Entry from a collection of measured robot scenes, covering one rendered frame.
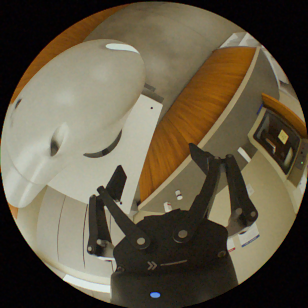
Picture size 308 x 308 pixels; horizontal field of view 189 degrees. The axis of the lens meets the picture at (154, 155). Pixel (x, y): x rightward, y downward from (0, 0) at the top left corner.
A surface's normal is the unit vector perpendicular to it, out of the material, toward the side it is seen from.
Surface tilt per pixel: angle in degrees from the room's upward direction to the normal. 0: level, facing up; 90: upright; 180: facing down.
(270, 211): 90
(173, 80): 0
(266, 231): 90
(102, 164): 40
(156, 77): 0
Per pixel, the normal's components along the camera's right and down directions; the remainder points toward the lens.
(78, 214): 0.53, -0.72
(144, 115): 0.42, -0.02
